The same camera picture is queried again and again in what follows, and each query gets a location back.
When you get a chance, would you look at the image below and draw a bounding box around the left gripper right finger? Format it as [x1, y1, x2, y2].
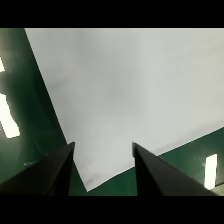
[131, 142, 219, 197]

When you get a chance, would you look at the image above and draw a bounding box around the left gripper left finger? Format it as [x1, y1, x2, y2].
[0, 141, 76, 197]

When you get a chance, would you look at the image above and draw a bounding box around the white garment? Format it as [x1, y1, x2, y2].
[24, 27, 224, 193]

